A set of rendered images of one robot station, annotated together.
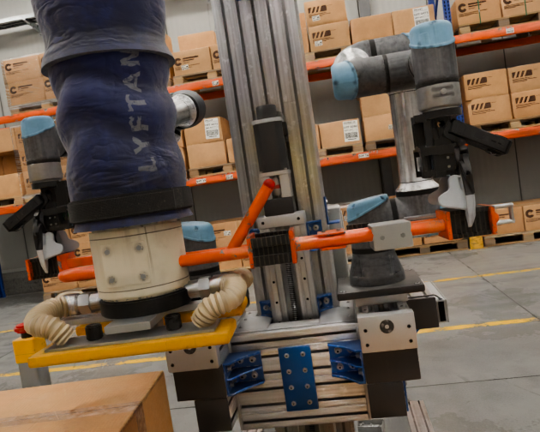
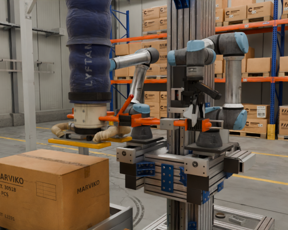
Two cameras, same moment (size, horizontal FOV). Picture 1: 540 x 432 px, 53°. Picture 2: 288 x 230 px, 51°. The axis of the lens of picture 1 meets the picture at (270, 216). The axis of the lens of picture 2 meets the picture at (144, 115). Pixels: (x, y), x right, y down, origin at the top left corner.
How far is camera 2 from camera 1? 0.78 m
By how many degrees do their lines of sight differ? 27
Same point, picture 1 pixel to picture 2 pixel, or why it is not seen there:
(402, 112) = (227, 70)
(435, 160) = (186, 97)
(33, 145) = not seen: hidden behind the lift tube
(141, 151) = (87, 78)
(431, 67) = (189, 59)
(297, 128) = not seen: hidden behind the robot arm
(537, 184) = not seen: outside the picture
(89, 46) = (75, 41)
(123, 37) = (86, 39)
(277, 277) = (172, 134)
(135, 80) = (89, 53)
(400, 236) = (169, 125)
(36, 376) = (82, 151)
